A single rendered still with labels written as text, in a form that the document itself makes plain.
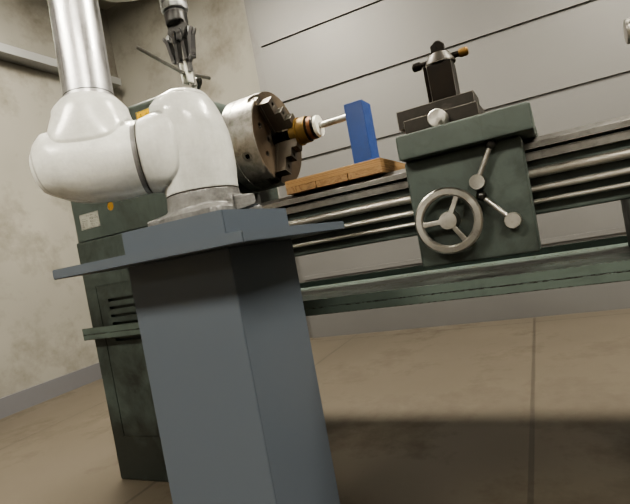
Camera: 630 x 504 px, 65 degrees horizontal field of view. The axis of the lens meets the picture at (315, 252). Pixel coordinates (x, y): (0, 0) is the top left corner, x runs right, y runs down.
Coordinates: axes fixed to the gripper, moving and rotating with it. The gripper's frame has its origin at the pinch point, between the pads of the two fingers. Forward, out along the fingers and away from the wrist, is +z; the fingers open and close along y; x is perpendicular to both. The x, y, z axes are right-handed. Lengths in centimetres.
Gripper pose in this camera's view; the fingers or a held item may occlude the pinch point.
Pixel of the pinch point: (186, 73)
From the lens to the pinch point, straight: 179.8
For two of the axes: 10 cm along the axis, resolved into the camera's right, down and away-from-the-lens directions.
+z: 1.8, 9.8, 0.2
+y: 8.8, -1.5, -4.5
